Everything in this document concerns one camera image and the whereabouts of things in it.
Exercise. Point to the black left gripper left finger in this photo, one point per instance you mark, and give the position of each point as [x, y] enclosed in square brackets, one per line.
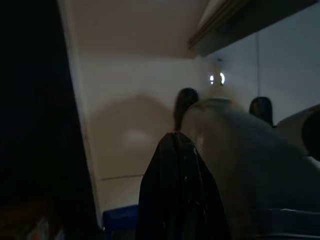
[160, 195]

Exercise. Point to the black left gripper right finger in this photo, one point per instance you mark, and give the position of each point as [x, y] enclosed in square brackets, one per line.
[197, 205]

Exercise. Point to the blue rectangular object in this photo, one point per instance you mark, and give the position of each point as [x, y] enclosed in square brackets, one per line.
[120, 220]

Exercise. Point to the grey left robot leg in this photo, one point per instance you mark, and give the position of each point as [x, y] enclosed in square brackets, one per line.
[237, 150]

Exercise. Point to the grey robot leg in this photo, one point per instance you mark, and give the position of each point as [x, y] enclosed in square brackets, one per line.
[292, 125]
[237, 150]

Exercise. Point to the black right robot foot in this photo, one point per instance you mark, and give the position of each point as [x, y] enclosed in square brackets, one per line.
[261, 110]

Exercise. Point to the grey right robot leg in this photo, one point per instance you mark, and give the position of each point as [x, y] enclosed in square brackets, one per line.
[292, 125]

